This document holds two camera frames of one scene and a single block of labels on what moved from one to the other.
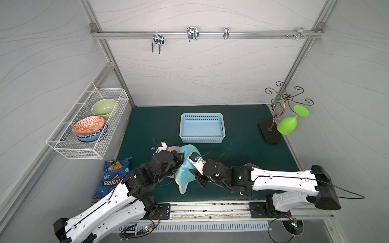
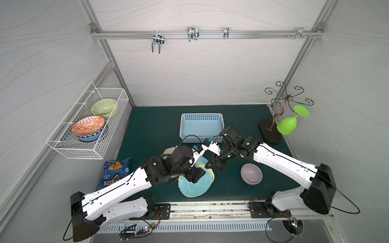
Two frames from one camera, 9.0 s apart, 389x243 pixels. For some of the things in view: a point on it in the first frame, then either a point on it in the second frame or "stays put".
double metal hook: (158, 39) stays put
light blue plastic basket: (202, 127) stays put
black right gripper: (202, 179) → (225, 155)
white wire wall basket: (87, 130) stays put
